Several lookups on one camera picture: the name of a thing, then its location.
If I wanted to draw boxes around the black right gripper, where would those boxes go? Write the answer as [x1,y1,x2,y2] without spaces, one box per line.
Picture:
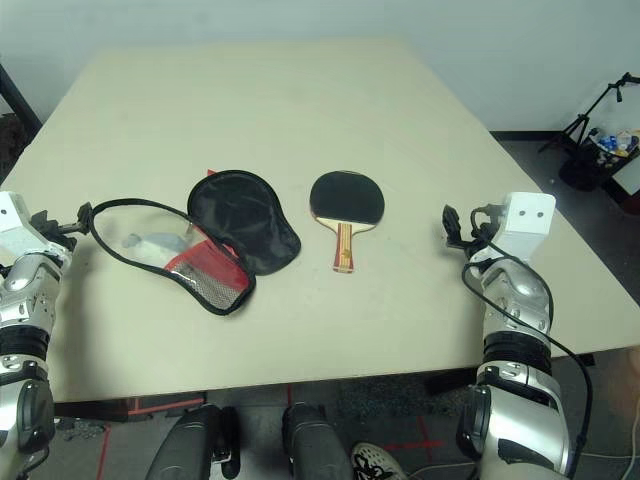
[441,203,501,257]

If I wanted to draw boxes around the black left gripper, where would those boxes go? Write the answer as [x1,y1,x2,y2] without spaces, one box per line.
[29,201,95,252]

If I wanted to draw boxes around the grey cloth pouch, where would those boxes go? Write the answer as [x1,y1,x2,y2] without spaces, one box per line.
[121,231,197,262]

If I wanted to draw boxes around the black rubber ping-pong paddle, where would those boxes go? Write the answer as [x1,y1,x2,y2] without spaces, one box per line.
[308,170,386,275]

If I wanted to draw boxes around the black red paddle case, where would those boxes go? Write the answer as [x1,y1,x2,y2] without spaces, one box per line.
[90,169,303,317]

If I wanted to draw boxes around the dark foam floor mats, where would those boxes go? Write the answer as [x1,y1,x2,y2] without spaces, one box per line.
[0,113,27,174]

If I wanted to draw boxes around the black bin with bottles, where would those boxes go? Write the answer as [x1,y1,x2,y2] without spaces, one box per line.
[558,127,640,192]

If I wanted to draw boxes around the black tripod stand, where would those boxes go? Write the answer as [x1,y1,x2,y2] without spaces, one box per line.
[538,71,640,154]

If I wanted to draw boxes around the white patterned sneaker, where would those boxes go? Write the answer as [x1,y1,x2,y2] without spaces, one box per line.
[350,441,409,480]

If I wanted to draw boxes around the dark robot left leg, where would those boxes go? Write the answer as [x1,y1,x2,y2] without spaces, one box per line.
[143,403,239,480]

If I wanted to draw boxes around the dark robot leg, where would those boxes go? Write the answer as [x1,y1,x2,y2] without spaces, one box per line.
[143,403,239,480]
[280,401,354,480]

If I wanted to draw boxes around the dark robot right leg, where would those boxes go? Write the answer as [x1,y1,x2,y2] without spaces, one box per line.
[280,401,354,480]

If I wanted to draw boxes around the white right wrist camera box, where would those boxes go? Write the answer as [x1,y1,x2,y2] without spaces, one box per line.
[491,190,558,262]

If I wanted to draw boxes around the white floor cable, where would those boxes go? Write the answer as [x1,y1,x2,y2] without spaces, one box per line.
[568,448,640,480]

